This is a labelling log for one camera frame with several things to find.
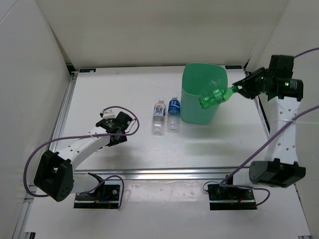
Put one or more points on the blue label clear bottle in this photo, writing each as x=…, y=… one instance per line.
x=173, y=115

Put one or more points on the white orange label clear bottle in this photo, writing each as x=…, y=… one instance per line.
x=159, y=117

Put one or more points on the aluminium front table rail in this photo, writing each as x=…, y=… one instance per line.
x=205, y=173

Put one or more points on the clear plastic bottle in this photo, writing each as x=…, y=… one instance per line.
x=208, y=86

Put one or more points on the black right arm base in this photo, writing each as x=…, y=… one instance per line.
x=229, y=199

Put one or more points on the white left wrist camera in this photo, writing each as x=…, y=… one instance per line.
x=108, y=114

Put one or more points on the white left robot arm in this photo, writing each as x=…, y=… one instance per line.
x=54, y=175

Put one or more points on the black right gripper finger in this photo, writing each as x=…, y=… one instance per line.
x=251, y=79
x=248, y=92

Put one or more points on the green plastic bottle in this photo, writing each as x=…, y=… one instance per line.
x=217, y=97

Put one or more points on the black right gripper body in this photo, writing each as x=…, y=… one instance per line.
x=267, y=77

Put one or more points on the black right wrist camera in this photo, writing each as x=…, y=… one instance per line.
x=281, y=66

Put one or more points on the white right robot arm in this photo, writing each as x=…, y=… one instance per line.
x=280, y=166

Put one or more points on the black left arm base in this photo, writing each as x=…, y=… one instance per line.
x=103, y=194

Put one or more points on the green plastic bin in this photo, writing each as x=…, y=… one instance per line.
x=194, y=74

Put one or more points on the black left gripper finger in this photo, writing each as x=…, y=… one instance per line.
x=123, y=120
x=114, y=140

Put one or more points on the aluminium right table rail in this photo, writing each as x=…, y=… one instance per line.
x=260, y=107

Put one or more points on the aluminium table rail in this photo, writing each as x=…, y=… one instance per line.
x=260, y=107
x=63, y=113
x=205, y=173

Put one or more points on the aluminium left table rail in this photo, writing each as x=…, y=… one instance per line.
x=63, y=113

